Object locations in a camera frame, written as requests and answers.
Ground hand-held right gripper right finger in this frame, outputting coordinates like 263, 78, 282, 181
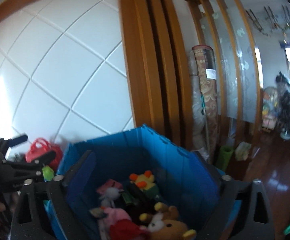
193, 151, 276, 240

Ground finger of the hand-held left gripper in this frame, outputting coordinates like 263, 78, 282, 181
4, 151, 57, 170
0, 134, 28, 153

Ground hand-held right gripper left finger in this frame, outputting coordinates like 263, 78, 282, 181
10, 150, 97, 240

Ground white plush toy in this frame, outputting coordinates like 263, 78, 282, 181
99, 186, 124, 208

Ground brown bear plush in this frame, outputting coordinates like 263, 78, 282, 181
139, 202, 197, 240

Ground pig plush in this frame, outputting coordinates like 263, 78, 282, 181
102, 206, 150, 240

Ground blue plastic storage bin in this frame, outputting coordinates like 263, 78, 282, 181
44, 123, 243, 240

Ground red toy suitcase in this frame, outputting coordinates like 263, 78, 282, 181
25, 137, 63, 172

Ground green frog plush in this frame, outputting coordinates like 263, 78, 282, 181
42, 165, 55, 182

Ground pink box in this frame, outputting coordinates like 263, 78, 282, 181
96, 179, 123, 195

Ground green rolled mat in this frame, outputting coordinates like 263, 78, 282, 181
216, 145, 235, 173

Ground small cardboard box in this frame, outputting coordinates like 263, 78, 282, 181
235, 142, 252, 161

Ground yellow duck plush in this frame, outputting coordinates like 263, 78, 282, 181
129, 170, 160, 198

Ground wrapped grey roll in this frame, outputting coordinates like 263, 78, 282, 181
187, 51, 206, 153

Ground rolled patterned carpet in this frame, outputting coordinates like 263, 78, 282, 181
191, 44, 221, 165

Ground pile of colourful bags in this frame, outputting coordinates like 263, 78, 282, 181
261, 86, 280, 130

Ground black hanging item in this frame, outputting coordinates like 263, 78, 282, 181
275, 70, 290, 130

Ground wooden slat partition screen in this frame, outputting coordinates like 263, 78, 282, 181
185, 0, 263, 140

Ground wooden sliding door frame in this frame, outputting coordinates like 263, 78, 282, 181
0, 0, 194, 150

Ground wall hanging ornaments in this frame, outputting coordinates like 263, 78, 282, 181
245, 5, 290, 33

